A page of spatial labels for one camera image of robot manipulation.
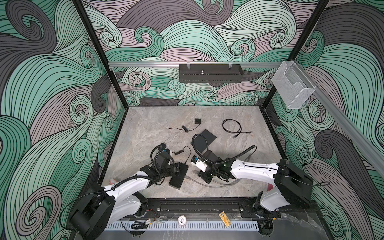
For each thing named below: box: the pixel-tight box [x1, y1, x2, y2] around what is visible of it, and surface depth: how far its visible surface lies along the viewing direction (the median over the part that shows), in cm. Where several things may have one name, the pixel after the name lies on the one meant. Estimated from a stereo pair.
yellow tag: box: [218, 210, 232, 228], surface depth 71 cm
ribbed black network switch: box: [168, 162, 189, 190], surface depth 84 cm
